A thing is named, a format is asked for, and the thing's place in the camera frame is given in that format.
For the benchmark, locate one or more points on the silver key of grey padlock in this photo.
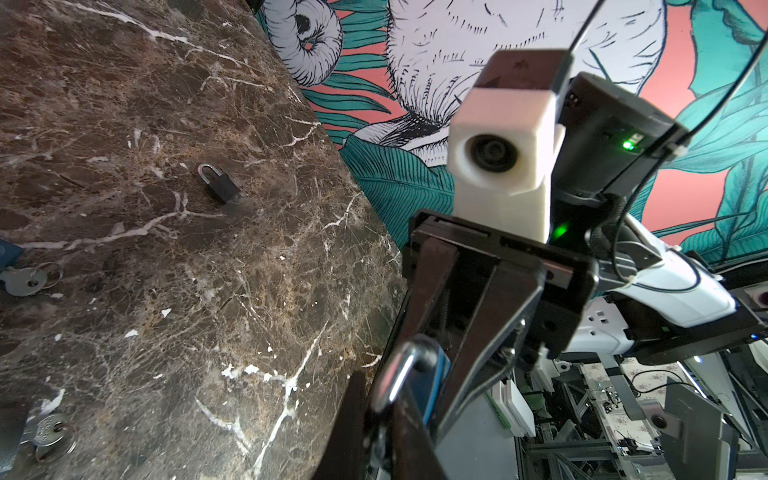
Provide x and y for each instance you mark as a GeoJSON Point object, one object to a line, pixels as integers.
{"type": "Point", "coordinates": [52, 438]}

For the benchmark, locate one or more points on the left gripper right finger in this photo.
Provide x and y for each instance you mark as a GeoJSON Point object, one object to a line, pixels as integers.
{"type": "Point", "coordinates": [413, 453]}

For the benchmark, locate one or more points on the small black padlock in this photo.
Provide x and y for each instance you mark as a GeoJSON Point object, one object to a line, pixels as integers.
{"type": "Point", "coordinates": [218, 183]}

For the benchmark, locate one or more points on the dark grey padlock centre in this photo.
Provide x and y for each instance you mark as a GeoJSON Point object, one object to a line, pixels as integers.
{"type": "Point", "coordinates": [13, 423]}

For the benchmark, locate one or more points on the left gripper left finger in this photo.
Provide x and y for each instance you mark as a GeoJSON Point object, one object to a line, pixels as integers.
{"type": "Point", "coordinates": [344, 455]}

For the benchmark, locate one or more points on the silver key of far padlock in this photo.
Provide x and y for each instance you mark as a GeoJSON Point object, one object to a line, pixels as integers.
{"type": "Point", "coordinates": [29, 281]}

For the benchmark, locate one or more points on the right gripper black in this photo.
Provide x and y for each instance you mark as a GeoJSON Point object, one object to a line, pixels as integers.
{"type": "Point", "coordinates": [492, 299]}

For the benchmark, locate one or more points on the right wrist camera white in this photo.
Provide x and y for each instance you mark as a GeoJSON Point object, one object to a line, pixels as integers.
{"type": "Point", "coordinates": [504, 140]}

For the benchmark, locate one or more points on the blue padlock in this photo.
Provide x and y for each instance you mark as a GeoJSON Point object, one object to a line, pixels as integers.
{"type": "Point", "coordinates": [9, 254]}
{"type": "Point", "coordinates": [418, 365]}

